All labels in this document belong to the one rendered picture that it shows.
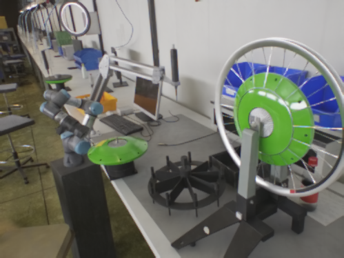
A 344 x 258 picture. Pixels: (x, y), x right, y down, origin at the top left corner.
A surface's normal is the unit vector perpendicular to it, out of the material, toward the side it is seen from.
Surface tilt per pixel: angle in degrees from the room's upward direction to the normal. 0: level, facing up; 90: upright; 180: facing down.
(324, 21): 90
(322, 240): 0
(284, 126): 89
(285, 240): 0
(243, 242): 18
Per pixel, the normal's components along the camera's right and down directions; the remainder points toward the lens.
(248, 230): -0.32, -0.80
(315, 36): -0.88, 0.23
